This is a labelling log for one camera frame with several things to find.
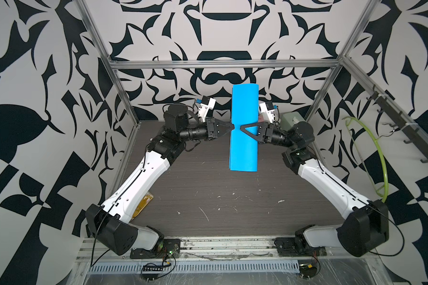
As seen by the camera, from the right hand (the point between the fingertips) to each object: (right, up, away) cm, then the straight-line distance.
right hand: (241, 132), depth 59 cm
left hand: (-2, +3, 0) cm, 4 cm away
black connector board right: (+28, -54, +12) cm, 62 cm away
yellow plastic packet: (-43, -33, +25) cm, 60 cm away
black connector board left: (-34, -54, +13) cm, 65 cm away
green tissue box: (+38, +10, +53) cm, 66 cm away
